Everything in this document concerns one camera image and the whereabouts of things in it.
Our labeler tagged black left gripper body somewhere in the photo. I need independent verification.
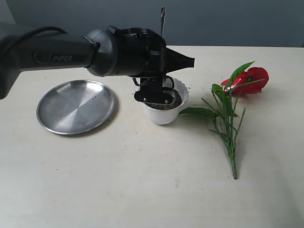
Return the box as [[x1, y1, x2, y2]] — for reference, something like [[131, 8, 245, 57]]
[[115, 28, 166, 78]]

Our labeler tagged steel spork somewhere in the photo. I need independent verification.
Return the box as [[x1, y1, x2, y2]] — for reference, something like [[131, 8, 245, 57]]
[[161, 6, 166, 37]]

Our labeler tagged white plastic flower pot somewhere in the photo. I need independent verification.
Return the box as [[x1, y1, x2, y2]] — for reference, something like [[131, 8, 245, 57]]
[[143, 78, 189, 125]]

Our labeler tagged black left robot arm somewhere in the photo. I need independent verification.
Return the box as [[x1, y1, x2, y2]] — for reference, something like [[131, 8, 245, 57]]
[[0, 26, 195, 105]]

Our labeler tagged dark brown potting soil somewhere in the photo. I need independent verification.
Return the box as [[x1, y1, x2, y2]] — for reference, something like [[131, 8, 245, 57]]
[[147, 94, 182, 110]]

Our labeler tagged artificial red flower stem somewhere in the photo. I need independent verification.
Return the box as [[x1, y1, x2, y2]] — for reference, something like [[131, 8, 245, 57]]
[[179, 62, 269, 180]]

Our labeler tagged round steel plate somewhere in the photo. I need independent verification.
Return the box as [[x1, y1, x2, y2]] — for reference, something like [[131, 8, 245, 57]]
[[36, 80, 116, 135]]

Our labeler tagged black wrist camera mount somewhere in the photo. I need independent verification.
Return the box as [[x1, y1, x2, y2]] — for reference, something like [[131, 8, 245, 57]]
[[133, 75, 176, 106]]

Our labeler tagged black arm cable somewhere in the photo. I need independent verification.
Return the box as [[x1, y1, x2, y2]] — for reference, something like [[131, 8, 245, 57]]
[[0, 26, 68, 57]]

